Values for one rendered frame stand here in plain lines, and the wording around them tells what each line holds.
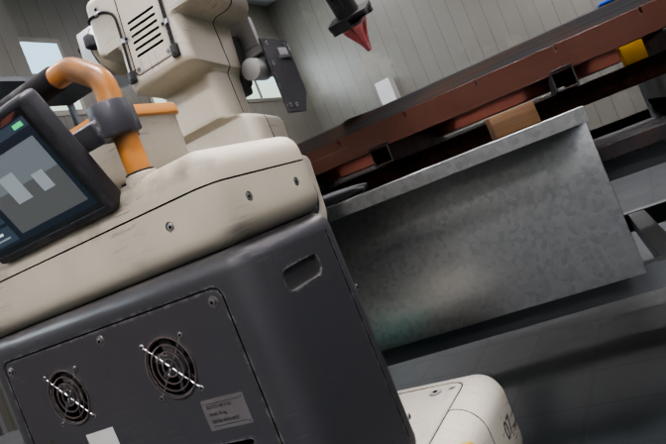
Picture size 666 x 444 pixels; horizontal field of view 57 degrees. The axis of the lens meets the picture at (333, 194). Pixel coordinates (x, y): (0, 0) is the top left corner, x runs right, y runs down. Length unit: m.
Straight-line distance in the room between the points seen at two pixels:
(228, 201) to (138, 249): 0.14
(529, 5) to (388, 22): 1.89
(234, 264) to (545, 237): 0.87
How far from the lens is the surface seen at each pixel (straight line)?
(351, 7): 1.46
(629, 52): 1.64
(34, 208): 0.90
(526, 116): 1.39
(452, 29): 8.64
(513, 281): 1.47
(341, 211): 1.34
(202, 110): 1.20
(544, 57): 1.46
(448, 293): 1.50
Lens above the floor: 0.69
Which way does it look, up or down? level
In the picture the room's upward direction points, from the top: 22 degrees counter-clockwise
